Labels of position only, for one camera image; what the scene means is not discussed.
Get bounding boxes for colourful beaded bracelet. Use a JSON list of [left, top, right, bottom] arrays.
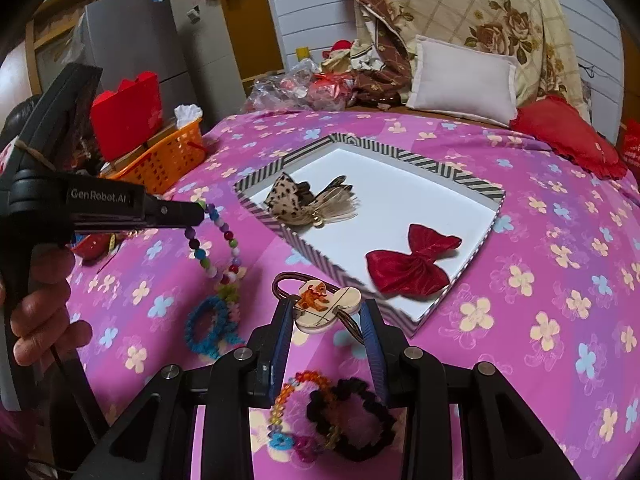
[[185, 202, 248, 287]]

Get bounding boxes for pink floral bedsheet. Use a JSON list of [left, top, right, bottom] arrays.
[[64, 109, 640, 480]]

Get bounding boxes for black scrunchie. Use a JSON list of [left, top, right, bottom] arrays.
[[305, 377, 399, 463]]

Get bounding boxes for red cushion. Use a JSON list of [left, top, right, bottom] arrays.
[[509, 95, 629, 179]]

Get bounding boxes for blue crochet scrunchie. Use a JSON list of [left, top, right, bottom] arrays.
[[184, 295, 246, 360]]

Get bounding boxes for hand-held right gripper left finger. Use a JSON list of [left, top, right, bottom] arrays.
[[75, 304, 297, 480]]

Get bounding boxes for white pillow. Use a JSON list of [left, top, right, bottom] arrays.
[[405, 35, 521, 127]]

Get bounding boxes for white crumpled tissue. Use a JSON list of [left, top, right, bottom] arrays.
[[173, 103, 202, 127]]

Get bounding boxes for cream floral quilt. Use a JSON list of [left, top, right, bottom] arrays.
[[365, 0, 587, 111]]

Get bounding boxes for red satin bow hair clip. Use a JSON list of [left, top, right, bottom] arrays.
[[365, 223, 462, 300]]

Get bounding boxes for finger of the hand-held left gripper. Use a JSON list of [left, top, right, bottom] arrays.
[[145, 199, 207, 229]]

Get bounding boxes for grey refrigerator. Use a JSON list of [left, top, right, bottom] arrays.
[[79, 0, 202, 111]]

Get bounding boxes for red bowl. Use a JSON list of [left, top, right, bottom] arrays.
[[74, 232, 127, 262]]

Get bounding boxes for person's left hand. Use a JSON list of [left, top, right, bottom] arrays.
[[10, 249, 94, 367]]

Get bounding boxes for green pink flower hair tie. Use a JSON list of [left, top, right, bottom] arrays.
[[217, 282, 244, 322]]

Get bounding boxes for brown patterned blanket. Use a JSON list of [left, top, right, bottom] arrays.
[[318, 0, 417, 109]]

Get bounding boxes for striped shallow gift box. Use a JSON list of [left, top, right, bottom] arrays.
[[234, 132, 506, 339]]

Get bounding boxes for brown hair tie wooden charm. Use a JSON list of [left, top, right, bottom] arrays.
[[272, 272, 370, 347]]

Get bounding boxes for red hat doll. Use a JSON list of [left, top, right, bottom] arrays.
[[321, 39, 355, 70]]

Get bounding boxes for clear plastic bags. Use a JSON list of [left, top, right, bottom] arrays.
[[244, 57, 322, 114]]

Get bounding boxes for blue pink flower hair tie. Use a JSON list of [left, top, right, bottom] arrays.
[[269, 432, 322, 464]]

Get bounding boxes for leopard print bow hair clip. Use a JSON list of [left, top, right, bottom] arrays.
[[263, 172, 361, 229]]

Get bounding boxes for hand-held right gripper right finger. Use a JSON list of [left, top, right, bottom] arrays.
[[358, 301, 587, 480]]

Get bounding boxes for orange plastic basket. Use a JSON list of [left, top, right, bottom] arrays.
[[106, 117, 206, 197]]

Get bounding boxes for rainbow bead bracelet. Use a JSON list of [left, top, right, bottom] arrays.
[[267, 370, 342, 450]]

